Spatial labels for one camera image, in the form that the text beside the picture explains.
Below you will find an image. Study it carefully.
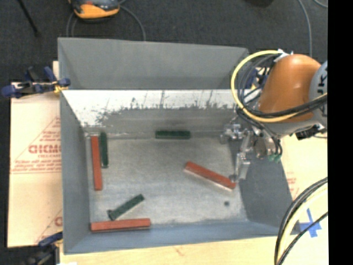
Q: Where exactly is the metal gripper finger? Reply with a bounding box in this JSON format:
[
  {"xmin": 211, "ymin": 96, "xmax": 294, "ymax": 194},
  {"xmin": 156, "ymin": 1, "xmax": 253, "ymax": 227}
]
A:
[
  {"xmin": 220, "ymin": 123, "xmax": 249, "ymax": 145},
  {"xmin": 231, "ymin": 151, "xmax": 252, "ymax": 182}
]

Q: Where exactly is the black cylinder on white bracket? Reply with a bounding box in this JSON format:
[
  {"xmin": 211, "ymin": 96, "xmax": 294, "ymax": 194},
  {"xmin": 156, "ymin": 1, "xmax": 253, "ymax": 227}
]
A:
[{"xmin": 295, "ymin": 124, "xmax": 328, "ymax": 141}]

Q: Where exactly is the red-brown flat block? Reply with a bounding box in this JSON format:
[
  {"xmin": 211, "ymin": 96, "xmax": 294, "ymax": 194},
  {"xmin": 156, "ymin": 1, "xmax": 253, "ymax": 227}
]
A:
[
  {"xmin": 90, "ymin": 135, "xmax": 104, "ymax": 192},
  {"xmin": 89, "ymin": 217, "xmax": 152, "ymax": 234},
  {"xmin": 183, "ymin": 161, "xmax": 238, "ymax": 192}
]

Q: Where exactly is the dark green flat block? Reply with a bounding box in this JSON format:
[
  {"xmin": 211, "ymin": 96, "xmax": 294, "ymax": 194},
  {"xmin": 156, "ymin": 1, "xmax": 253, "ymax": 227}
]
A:
[
  {"xmin": 107, "ymin": 193, "xmax": 146, "ymax": 221},
  {"xmin": 99, "ymin": 132, "xmax": 109, "ymax": 169},
  {"xmin": 154, "ymin": 130, "xmax": 191, "ymax": 140}
]

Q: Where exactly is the cardboard board with red print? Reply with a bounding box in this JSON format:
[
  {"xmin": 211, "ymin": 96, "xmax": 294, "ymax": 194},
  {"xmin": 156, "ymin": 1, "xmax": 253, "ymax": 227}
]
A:
[{"xmin": 7, "ymin": 61, "xmax": 65, "ymax": 248}]

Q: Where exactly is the grey metal bin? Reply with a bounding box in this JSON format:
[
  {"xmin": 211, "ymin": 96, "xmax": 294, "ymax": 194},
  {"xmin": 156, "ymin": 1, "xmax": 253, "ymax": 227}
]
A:
[{"xmin": 57, "ymin": 37, "xmax": 295, "ymax": 255}]

